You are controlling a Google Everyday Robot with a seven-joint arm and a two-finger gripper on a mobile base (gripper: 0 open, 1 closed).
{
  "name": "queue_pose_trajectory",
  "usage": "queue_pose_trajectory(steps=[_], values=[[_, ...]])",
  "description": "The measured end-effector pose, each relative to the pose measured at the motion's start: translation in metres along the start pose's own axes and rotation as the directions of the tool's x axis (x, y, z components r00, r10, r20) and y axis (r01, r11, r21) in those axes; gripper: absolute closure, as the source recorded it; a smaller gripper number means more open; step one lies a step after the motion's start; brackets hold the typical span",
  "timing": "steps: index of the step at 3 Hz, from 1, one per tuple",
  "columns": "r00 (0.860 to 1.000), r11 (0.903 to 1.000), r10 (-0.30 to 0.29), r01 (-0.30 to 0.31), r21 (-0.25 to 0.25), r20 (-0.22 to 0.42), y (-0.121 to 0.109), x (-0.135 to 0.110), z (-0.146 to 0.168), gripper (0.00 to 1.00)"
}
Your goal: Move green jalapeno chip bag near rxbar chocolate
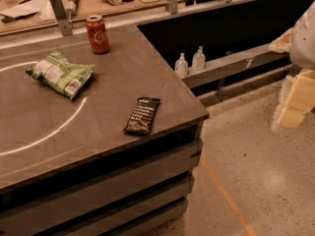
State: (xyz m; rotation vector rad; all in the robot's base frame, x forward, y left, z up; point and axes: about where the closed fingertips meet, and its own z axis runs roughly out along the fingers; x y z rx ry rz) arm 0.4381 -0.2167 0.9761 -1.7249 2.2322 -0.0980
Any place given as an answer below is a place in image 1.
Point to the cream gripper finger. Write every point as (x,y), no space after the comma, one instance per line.
(298,93)
(286,119)

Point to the green jalapeno chip bag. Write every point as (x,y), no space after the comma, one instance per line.
(57,72)

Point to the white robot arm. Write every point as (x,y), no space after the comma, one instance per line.
(299,43)

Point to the black rxbar chocolate bar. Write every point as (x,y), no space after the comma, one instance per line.
(143,115)

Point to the clear sanitizer bottle right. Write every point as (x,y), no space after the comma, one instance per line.
(199,59)

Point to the grey counter drawer cabinet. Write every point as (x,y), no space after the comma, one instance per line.
(120,194)

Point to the red coca-cola can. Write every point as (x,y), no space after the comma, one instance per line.
(97,34)

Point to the white papers stack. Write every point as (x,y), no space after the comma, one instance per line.
(25,9)

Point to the grey metal bracket left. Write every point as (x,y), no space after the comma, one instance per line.
(61,17)

